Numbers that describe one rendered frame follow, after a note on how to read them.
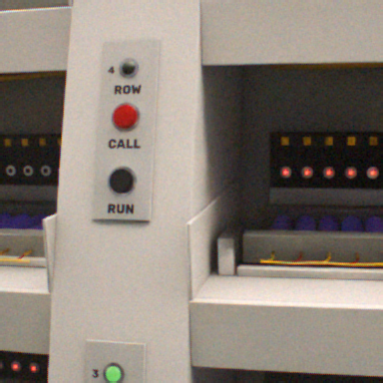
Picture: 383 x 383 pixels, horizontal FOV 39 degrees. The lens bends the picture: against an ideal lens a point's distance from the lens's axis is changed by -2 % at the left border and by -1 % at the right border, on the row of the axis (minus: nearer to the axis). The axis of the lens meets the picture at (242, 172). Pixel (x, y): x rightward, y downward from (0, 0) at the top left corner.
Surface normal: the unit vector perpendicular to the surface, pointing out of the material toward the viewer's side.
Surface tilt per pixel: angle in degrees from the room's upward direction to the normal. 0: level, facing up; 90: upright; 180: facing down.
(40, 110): 90
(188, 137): 90
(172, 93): 90
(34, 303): 105
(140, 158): 90
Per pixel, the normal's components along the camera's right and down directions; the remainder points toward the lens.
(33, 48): -0.15, 0.14
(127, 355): -0.15, -0.13
